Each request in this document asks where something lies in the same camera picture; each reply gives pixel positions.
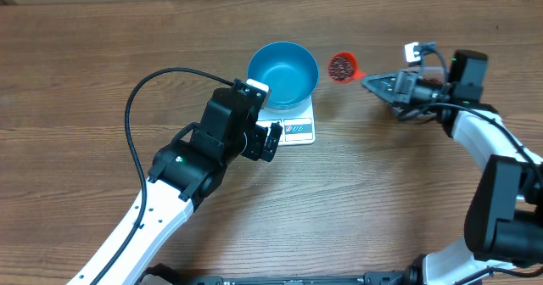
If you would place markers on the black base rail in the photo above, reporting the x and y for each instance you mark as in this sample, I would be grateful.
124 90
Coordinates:
164 275

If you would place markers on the blue bowl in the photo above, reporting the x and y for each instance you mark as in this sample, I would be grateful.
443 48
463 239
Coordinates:
290 70

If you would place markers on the white digital kitchen scale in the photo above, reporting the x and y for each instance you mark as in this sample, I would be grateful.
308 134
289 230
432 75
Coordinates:
298 123

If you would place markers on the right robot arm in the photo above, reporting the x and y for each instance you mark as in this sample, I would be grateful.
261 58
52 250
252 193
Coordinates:
502 231

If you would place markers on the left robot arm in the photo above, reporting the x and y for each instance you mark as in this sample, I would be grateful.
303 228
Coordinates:
183 173

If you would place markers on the clear plastic container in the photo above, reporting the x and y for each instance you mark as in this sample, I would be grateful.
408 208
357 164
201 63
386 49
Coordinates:
434 76

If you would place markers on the red beans in scoop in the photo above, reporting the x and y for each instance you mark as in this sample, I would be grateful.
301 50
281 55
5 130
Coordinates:
340 68

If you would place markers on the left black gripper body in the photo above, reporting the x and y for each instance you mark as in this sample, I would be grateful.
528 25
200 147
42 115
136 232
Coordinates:
251 145

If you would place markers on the red measuring scoop blue handle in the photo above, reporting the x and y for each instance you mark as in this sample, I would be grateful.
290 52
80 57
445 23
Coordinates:
358 73

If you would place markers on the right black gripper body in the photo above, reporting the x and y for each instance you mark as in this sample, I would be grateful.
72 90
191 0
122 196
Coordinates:
422 96

